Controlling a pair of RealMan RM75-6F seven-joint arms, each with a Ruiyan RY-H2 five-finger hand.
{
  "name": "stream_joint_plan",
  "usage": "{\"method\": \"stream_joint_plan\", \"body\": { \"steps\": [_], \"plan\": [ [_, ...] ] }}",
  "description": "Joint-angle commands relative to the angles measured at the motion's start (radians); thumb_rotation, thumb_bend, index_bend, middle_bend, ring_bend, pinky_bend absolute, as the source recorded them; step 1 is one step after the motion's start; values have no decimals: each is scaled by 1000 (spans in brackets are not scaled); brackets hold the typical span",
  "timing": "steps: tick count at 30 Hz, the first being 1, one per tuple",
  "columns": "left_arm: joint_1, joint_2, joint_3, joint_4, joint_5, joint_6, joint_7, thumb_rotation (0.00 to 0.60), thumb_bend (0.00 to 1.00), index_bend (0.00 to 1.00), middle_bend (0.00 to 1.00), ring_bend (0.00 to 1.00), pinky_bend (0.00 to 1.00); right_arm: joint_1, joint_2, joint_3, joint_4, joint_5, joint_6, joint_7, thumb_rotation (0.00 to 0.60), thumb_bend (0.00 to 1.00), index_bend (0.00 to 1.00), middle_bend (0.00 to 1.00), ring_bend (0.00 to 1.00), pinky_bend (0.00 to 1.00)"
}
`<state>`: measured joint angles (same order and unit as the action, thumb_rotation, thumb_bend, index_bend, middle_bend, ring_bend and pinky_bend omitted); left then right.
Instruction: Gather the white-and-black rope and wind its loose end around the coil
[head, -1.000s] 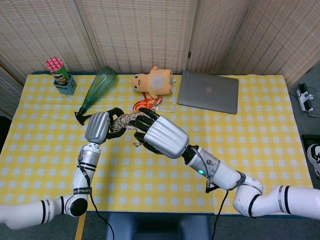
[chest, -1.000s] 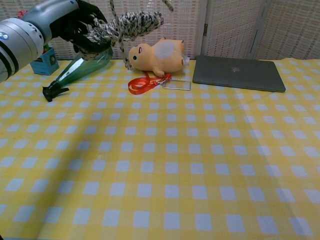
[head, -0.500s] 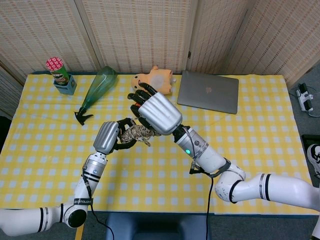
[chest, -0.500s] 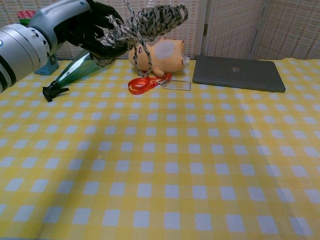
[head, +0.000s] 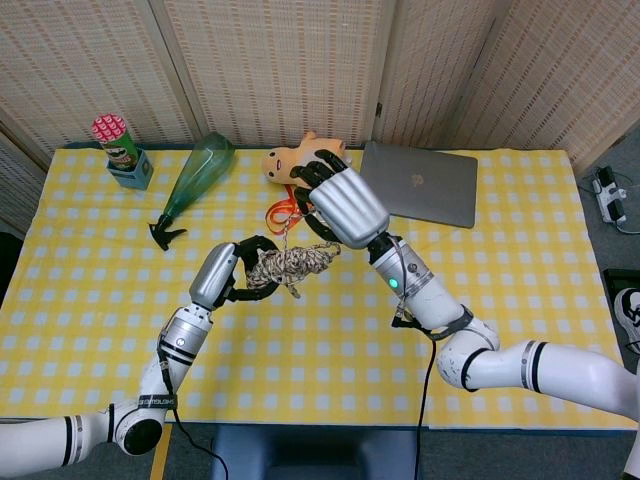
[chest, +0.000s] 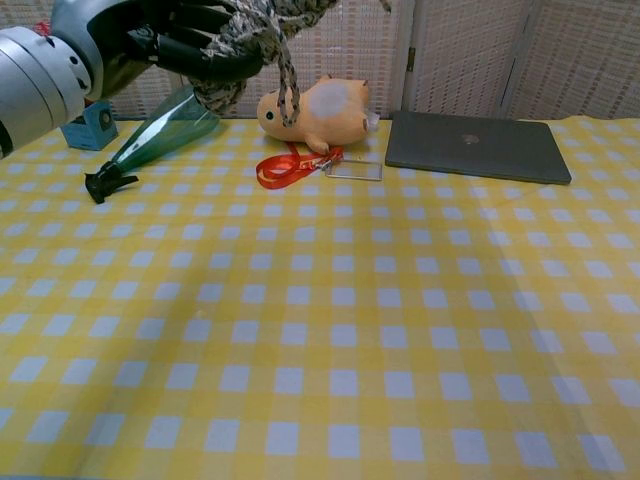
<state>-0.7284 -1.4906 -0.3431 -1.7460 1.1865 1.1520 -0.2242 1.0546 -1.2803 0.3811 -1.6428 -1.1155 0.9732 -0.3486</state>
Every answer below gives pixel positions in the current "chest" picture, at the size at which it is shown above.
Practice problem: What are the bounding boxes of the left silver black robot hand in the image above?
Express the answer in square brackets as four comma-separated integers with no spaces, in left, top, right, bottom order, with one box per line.
[49,0,261,101]

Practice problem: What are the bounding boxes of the speckled beige braided rope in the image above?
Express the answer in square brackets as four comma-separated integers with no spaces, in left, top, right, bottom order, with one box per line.
[192,0,394,129]

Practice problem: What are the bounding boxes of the yellow checkered tablecloth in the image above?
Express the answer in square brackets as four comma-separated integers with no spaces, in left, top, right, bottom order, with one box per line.
[0,115,640,480]

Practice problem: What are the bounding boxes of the small blue cardboard box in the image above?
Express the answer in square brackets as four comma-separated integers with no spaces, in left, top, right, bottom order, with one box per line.
[59,98,119,151]

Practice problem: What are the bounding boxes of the green spray bottle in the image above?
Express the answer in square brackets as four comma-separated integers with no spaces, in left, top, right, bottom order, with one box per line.
[83,84,221,205]

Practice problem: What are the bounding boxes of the yellow plush toy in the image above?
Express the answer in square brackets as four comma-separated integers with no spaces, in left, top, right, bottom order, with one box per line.
[256,73,381,154]

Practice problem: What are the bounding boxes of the clear badge holder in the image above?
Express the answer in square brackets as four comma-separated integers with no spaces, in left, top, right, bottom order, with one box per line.
[324,160,384,182]

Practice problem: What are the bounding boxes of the woven folding screen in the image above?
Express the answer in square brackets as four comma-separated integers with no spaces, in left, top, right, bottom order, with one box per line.
[0,0,640,121]

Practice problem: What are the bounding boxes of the grey laptop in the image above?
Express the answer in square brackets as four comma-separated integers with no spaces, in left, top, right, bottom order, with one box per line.
[384,110,573,186]

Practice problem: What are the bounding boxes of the orange lanyard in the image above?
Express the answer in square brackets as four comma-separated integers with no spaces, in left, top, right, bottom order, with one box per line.
[255,145,346,191]

